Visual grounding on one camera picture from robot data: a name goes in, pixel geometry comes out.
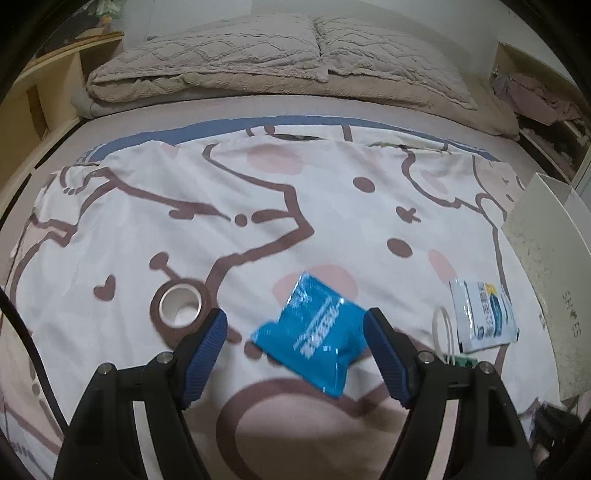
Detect blue snack packet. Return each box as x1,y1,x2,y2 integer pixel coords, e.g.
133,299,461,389
250,272,367,398

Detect white blue medicine sachet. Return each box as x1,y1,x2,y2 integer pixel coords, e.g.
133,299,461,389
449,278,520,353

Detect brown tape roll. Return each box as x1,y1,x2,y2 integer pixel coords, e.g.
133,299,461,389
149,278,212,349

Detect cartoon print blanket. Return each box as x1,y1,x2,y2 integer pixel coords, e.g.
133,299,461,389
1,120,559,479

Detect white shoe box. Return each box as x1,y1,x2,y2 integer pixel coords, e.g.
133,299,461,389
503,174,590,400

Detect beige folded duvet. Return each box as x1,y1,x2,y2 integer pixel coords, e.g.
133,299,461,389
71,73,521,142

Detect wooden bedside shelf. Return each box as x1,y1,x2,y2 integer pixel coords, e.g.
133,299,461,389
1,32,124,191

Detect right beige pillow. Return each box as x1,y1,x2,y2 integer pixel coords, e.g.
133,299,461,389
314,16,477,110

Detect beige pillow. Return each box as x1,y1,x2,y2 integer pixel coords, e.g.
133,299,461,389
86,13,329,103
314,16,477,110

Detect left beige pillow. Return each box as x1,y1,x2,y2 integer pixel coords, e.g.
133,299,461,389
86,13,329,103

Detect white cable loop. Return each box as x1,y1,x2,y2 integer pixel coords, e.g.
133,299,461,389
431,305,477,370

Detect wall shelf with clothes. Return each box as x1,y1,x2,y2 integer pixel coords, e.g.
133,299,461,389
490,42,590,188

